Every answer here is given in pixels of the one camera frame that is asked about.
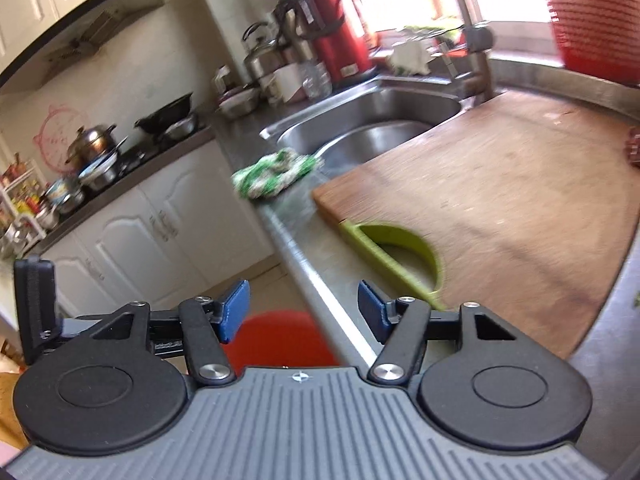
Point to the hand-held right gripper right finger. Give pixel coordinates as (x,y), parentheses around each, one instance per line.
(372,310)

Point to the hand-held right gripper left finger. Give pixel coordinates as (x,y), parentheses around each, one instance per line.
(235,310)

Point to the red mesh basket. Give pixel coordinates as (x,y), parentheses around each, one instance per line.
(595,25)

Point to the red plastic stool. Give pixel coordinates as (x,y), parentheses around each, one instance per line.
(280,340)

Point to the spice rack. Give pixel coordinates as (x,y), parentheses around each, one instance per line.
(20,205)

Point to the blue patterned pot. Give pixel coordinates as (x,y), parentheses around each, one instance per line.
(65,195)

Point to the white lower cabinets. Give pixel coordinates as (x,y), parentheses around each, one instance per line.
(165,210)

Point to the white cabinets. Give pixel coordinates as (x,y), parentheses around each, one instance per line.
(30,0)
(165,210)

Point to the green white cloth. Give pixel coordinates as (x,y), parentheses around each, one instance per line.
(270,172)

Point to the steel basin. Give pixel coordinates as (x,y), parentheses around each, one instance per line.
(100,172)

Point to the steel pot with lid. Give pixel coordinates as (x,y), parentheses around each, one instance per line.
(90,145)

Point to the wooden cutting board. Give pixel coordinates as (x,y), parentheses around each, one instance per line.
(500,185)

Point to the steel bowl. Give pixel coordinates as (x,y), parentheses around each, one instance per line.
(240,102)
(181,127)

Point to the steel sink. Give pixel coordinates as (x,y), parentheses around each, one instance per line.
(380,110)

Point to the black wok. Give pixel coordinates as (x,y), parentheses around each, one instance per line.
(165,112)

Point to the white mug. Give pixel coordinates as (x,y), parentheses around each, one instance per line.
(287,85)

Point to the clear glass jar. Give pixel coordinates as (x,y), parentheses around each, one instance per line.
(317,80)

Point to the steel kettle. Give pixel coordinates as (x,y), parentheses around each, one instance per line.
(265,60)

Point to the steel sink rack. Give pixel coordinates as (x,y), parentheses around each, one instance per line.
(415,55)

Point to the red thermos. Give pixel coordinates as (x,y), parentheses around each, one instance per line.
(340,45)

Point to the steel faucet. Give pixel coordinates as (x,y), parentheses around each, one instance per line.
(475,60)

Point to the range hood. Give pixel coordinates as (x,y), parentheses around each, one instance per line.
(95,30)

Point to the white upper cabinets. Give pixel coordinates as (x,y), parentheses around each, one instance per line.
(30,0)

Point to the pink cat wall sticker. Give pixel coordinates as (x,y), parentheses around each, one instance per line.
(55,135)

